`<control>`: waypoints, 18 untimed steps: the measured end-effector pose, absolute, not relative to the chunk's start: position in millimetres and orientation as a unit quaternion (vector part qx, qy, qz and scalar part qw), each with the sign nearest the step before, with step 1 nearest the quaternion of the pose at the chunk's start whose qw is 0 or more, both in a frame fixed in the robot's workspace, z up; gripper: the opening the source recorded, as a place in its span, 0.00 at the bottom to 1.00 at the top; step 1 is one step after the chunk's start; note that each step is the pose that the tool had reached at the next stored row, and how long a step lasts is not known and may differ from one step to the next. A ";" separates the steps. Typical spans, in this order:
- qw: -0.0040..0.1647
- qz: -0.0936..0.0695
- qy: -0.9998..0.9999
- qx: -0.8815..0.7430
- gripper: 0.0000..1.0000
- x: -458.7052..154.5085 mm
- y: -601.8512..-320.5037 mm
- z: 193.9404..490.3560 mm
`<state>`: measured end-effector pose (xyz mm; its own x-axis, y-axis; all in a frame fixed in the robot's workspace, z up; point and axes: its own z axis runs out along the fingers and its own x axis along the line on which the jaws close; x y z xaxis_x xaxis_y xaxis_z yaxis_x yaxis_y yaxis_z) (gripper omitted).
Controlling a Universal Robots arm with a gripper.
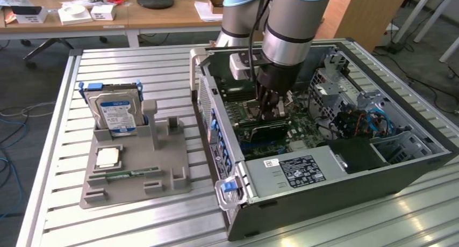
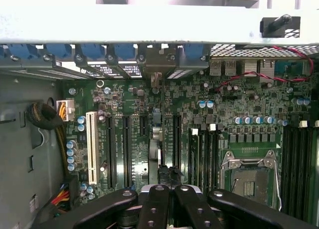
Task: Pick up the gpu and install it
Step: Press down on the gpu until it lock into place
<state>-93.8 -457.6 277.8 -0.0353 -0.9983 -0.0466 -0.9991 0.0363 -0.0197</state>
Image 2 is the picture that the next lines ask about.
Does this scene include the CPU socket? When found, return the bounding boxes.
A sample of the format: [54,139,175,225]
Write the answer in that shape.
[220,149,284,212]

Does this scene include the short black expansion slot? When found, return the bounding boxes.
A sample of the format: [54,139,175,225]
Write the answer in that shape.
[139,115,148,137]

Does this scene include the white expansion slot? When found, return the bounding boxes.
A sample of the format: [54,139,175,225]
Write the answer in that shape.
[86,111,101,185]

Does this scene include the green Dell motherboard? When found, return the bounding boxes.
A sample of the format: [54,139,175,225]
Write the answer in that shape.
[62,72,319,229]

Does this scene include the white power connector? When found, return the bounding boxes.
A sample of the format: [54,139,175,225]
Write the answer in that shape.
[56,99,75,121]

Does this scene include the black open PC case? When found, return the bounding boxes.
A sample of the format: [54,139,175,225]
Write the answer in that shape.
[0,0,319,229]

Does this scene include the red black twisted wire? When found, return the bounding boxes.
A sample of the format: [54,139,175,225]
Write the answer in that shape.
[214,46,315,93]

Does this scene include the black sleeved power cable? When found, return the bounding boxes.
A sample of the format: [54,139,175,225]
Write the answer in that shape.
[26,102,63,130]

